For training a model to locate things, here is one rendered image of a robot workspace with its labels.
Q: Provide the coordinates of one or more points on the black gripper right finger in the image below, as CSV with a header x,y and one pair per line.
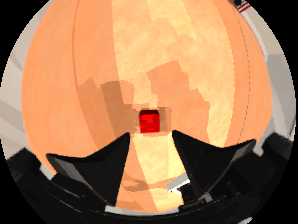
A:
x,y
204,163

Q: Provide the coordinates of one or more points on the red cube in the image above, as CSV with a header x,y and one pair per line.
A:
x,y
150,121

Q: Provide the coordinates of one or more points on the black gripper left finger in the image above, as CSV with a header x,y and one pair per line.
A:
x,y
102,171

